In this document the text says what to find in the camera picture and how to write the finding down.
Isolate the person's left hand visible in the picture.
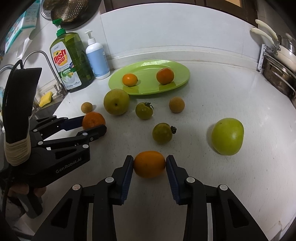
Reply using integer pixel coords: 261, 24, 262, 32
9, 184, 46, 198

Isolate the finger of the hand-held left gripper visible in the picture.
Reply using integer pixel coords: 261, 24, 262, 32
37, 124, 107, 149
29, 115, 85, 138

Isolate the green dish soap bottle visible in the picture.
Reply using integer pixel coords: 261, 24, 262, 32
50, 19, 96, 93

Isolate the white pot rack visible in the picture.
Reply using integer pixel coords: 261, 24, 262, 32
257, 44, 269, 74

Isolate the steel sink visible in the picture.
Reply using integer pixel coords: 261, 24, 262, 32
30, 100, 63, 121

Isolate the tangerine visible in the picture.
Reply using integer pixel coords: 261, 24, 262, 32
82, 112, 106, 131
156, 68, 174, 85

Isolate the green tomato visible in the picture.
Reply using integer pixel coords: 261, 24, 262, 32
152, 123, 177, 144
135, 102, 154, 120

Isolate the large brown longan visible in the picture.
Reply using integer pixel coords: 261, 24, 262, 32
169, 97, 185, 114

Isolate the dark wooden cabinet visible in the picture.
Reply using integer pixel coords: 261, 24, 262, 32
103, 0, 258, 22

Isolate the metal colander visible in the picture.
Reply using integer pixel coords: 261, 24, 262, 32
43, 0, 84, 23

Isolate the steel pot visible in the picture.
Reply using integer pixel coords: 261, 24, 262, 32
263, 54, 296, 97

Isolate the white pump bottle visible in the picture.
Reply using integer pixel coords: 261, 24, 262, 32
84, 30, 110, 80

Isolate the cream pan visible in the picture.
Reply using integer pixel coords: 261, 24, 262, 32
255, 19, 296, 48
251, 27, 296, 68

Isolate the teal white carton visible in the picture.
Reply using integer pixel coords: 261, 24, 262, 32
5, 10, 37, 54

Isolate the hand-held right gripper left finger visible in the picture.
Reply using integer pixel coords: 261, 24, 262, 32
31, 155, 134, 241

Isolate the large smooth orange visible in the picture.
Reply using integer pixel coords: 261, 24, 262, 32
134, 151, 166, 179

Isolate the chrome faucet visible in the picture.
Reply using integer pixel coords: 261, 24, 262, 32
0, 64, 15, 75
23, 50, 68, 99

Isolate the small smooth orange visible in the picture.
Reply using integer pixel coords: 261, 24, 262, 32
122, 73, 138, 87

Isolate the small brown longan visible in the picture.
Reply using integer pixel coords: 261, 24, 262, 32
81, 102, 93, 114

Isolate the green apple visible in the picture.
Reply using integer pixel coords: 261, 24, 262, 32
211, 117, 245, 156
103, 89, 130, 116

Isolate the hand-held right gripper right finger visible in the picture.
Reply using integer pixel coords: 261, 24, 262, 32
166, 155, 270, 241

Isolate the yellow sponge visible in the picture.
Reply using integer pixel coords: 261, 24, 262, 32
38, 91, 53, 107

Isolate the steel steamer tray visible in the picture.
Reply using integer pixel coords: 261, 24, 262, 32
40, 0, 55, 21

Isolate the green plate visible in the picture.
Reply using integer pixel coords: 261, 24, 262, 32
108, 60, 190, 96

